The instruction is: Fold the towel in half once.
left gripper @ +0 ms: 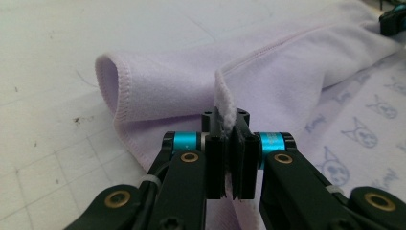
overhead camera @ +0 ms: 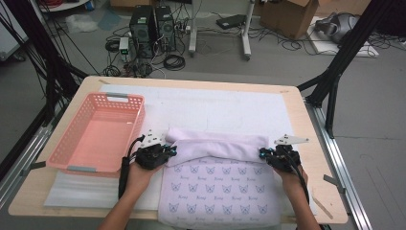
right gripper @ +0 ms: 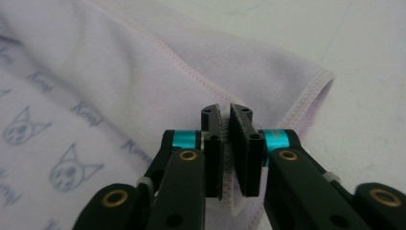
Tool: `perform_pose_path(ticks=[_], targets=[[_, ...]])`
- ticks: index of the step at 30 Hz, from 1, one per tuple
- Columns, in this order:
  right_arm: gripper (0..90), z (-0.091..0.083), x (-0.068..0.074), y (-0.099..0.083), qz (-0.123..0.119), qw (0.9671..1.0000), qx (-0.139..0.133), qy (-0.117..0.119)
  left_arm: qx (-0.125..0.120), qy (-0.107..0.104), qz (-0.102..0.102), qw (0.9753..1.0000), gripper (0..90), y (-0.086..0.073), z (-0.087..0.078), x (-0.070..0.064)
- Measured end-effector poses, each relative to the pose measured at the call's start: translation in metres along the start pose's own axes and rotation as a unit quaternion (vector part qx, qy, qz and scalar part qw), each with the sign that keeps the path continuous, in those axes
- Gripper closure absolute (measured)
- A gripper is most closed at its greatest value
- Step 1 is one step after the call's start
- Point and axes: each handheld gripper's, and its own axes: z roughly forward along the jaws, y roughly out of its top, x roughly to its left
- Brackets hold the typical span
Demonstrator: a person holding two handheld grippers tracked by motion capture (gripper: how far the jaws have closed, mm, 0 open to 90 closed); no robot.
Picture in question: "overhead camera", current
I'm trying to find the thin wooden stick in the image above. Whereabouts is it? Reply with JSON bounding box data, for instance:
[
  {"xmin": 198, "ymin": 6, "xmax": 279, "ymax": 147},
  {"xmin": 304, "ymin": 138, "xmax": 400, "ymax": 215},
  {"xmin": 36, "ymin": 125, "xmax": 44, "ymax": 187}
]
[{"xmin": 311, "ymin": 195, "xmax": 334, "ymax": 220}]

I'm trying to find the coiled black cable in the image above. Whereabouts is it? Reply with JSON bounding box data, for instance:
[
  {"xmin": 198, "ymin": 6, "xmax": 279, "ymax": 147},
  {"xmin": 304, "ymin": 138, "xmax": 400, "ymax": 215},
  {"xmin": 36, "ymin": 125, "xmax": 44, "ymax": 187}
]
[{"xmin": 163, "ymin": 54, "xmax": 187, "ymax": 72}]

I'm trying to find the lavender printed towel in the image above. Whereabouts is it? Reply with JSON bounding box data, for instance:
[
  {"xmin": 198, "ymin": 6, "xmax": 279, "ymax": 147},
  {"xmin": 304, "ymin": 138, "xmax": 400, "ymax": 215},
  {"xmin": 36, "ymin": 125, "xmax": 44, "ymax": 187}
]
[{"xmin": 157, "ymin": 126, "xmax": 288, "ymax": 229}]

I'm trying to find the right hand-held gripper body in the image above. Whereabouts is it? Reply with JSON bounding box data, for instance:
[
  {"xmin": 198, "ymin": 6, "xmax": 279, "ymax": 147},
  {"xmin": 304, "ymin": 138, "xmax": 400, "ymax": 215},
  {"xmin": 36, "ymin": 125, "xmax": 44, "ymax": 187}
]
[{"xmin": 269, "ymin": 133, "xmax": 310, "ymax": 173}]

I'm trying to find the white grid mat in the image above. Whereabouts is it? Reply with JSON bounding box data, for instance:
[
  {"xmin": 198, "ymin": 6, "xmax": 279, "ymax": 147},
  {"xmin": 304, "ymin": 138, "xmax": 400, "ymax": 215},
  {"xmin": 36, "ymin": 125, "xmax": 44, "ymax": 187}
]
[{"xmin": 44, "ymin": 83, "xmax": 319, "ymax": 216}]

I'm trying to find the large black computer tower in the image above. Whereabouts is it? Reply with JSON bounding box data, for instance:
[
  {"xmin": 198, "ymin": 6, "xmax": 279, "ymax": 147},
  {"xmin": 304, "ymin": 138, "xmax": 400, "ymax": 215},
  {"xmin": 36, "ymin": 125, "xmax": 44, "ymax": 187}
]
[{"xmin": 128, "ymin": 4, "xmax": 157, "ymax": 59}]

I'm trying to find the person's right hand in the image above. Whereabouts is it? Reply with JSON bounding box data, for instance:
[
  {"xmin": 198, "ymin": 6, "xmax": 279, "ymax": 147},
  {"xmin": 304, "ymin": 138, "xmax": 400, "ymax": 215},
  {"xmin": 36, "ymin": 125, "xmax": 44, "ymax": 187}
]
[{"xmin": 274, "ymin": 165, "xmax": 309, "ymax": 199}]

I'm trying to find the grey metal bracket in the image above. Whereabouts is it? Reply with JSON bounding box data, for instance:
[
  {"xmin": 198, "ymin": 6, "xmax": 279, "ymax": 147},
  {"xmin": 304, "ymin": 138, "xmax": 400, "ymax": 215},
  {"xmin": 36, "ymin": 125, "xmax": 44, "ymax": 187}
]
[{"xmin": 323, "ymin": 173, "xmax": 347, "ymax": 195}]

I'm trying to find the slim black computer tower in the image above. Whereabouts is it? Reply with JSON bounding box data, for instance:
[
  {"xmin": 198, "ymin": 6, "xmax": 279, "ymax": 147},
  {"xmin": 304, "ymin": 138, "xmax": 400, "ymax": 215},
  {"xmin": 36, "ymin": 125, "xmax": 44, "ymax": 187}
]
[{"xmin": 154, "ymin": 5, "xmax": 177, "ymax": 53}]

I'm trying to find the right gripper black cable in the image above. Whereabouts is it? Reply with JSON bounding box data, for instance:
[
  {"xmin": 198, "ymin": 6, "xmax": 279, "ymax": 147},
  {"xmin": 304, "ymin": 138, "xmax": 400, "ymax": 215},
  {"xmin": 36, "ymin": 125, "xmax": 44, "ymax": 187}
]
[{"xmin": 283, "ymin": 147, "xmax": 310, "ymax": 205}]

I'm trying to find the black frame with cables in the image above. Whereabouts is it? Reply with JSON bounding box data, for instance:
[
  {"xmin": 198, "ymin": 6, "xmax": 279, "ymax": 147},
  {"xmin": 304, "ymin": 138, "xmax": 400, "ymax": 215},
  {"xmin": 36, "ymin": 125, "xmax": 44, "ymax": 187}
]
[{"xmin": 0, "ymin": 0, "xmax": 89, "ymax": 126}]

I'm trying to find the pink plastic basket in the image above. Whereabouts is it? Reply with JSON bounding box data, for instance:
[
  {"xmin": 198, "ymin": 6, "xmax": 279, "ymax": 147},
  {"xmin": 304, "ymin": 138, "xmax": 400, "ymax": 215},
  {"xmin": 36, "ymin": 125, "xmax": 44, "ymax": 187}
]
[{"xmin": 46, "ymin": 91, "xmax": 147, "ymax": 179}]

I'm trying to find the aluminium rail with bracket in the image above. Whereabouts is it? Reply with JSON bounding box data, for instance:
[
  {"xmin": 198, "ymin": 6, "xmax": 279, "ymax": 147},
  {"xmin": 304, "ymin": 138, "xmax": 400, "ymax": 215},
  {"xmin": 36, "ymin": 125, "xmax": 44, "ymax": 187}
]
[{"xmin": 0, "ymin": 123, "xmax": 54, "ymax": 209}]

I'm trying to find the white cabinet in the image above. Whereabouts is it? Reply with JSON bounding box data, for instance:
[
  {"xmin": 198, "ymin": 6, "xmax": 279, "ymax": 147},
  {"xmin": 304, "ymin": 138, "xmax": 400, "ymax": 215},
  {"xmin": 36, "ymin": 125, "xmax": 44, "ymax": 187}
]
[{"xmin": 0, "ymin": 3, "xmax": 30, "ymax": 61}]

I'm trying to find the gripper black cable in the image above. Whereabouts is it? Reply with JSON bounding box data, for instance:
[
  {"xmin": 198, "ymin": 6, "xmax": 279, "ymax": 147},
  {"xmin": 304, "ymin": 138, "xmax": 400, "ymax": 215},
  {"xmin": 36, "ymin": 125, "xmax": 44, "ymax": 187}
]
[
  {"xmin": 283, "ymin": 147, "xmax": 310, "ymax": 205},
  {"xmin": 118, "ymin": 134, "xmax": 147, "ymax": 200}
]

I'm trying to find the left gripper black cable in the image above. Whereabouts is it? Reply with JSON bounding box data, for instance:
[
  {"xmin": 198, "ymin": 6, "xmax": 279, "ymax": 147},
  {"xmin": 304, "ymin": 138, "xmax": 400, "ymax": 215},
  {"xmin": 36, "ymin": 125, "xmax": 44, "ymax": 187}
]
[{"xmin": 118, "ymin": 134, "xmax": 147, "ymax": 200}]

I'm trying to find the white metal stand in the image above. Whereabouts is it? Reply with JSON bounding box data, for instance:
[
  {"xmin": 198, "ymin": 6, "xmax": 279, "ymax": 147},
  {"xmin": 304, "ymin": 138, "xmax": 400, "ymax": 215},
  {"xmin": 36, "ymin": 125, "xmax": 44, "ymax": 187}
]
[{"xmin": 188, "ymin": 0, "xmax": 257, "ymax": 61}]

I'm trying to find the black flat box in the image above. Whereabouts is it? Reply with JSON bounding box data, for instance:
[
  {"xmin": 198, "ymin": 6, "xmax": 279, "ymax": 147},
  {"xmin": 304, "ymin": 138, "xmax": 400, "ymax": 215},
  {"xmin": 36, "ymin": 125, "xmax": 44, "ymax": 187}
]
[{"xmin": 215, "ymin": 13, "xmax": 248, "ymax": 31}]

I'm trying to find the person's left hand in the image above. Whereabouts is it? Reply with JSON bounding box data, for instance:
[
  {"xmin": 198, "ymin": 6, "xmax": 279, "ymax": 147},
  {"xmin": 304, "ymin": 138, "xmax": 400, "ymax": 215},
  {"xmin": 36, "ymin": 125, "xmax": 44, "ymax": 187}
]
[{"xmin": 125, "ymin": 162, "xmax": 164, "ymax": 197}]

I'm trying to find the white device with green light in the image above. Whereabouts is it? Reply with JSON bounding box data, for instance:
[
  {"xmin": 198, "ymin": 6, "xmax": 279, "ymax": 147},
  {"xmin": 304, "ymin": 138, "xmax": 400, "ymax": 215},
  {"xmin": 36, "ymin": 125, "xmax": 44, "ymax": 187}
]
[{"xmin": 118, "ymin": 36, "xmax": 130, "ymax": 62}]

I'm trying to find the long aluminium rail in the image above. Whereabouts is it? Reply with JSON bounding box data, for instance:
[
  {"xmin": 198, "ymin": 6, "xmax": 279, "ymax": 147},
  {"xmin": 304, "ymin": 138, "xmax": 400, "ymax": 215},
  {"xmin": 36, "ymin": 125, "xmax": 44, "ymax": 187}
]
[{"xmin": 304, "ymin": 99, "xmax": 374, "ymax": 230}]

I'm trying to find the white floor board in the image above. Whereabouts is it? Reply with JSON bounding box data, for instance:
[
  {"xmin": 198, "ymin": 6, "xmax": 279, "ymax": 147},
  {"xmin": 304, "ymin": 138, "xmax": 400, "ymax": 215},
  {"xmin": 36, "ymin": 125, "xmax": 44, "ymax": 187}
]
[{"xmin": 307, "ymin": 15, "xmax": 380, "ymax": 58}]

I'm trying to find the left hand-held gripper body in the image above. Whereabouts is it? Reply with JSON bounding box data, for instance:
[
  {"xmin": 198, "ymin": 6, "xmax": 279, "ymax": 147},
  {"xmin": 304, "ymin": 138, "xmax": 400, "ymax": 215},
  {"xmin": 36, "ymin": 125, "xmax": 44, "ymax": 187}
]
[{"xmin": 134, "ymin": 128, "xmax": 169, "ymax": 171}]

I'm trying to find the black metal frame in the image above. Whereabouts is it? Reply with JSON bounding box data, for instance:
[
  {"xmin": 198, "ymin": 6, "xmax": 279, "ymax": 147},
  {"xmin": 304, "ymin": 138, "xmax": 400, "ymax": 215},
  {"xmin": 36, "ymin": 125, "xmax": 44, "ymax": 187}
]
[{"xmin": 296, "ymin": 0, "xmax": 396, "ymax": 140}]

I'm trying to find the grey rounded device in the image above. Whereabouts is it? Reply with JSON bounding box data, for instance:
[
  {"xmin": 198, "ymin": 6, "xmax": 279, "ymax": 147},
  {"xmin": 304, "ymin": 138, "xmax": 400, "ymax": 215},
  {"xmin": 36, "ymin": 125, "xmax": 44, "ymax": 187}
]
[{"xmin": 314, "ymin": 11, "xmax": 360, "ymax": 44}]

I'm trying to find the brown cardboard box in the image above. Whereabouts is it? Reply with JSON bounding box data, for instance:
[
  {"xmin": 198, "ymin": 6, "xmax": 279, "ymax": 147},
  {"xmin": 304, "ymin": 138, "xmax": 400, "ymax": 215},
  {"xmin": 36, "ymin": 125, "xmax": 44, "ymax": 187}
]
[{"xmin": 259, "ymin": 0, "xmax": 320, "ymax": 40}]

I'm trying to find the clear plastic bag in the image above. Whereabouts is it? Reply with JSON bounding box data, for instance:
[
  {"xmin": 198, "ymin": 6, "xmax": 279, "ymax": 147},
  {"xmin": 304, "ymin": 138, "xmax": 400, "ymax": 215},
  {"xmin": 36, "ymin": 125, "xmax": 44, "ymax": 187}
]
[{"xmin": 65, "ymin": 12, "xmax": 99, "ymax": 35}]

